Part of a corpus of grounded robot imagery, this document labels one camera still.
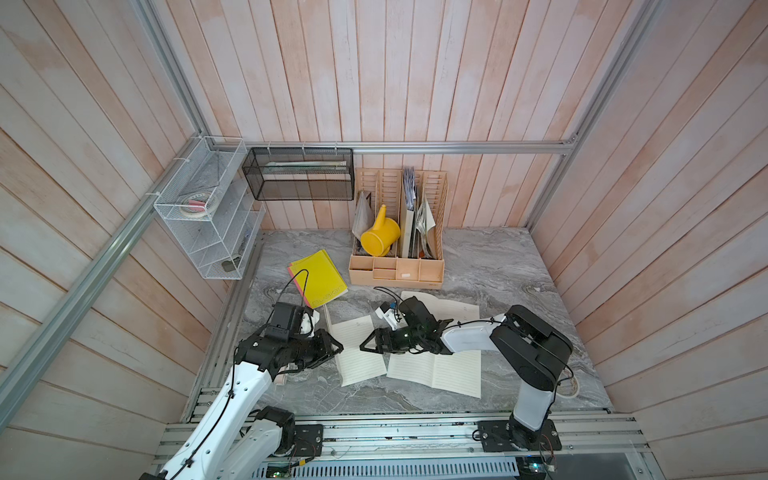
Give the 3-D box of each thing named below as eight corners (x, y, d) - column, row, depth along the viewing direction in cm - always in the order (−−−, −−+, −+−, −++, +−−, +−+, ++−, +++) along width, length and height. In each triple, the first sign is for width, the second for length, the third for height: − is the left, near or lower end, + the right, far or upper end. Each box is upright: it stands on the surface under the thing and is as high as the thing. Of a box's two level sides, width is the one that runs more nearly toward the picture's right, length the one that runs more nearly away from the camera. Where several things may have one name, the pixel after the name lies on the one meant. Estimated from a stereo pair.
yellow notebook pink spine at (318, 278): (310, 310, 100) (309, 306, 97) (289, 269, 111) (287, 264, 109) (350, 290, 105) (349, 286, 102) (326, 253, 116) (325, 248, 114)
